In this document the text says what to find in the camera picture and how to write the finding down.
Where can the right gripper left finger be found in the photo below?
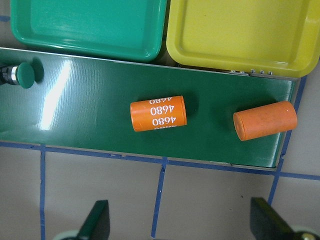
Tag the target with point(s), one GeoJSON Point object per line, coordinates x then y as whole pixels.
{"type": "Point", "coordinates": [97, 224]}

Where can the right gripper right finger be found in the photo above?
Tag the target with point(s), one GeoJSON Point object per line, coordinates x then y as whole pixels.
{"type": "Point", "coordinates": [267, 224]}

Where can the plain orange cylinder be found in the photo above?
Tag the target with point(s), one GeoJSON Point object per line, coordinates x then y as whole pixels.
{"type": "Point", "coordinates": [265, 120]}

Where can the orange cylinder marked 4680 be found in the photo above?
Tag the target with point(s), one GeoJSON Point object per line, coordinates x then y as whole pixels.
{"type": "Point", "coordinates": [158, 113]}

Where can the green push button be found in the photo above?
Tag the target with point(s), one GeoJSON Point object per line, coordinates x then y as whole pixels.
{"type": "Point", "coordinates": [17, 75]}

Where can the green conveyor belt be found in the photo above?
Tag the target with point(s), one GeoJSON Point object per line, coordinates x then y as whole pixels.
{"type": "Point", "coordinates": [83, 102]}

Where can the yellow plastic tray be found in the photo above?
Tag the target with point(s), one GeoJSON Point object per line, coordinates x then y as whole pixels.
{"type": "Point", "coordinates": [271, 36]}

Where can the green plastic tray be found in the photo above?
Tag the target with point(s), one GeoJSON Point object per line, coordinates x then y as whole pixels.
{"type": "Point", "coordinates": [119, 29]}

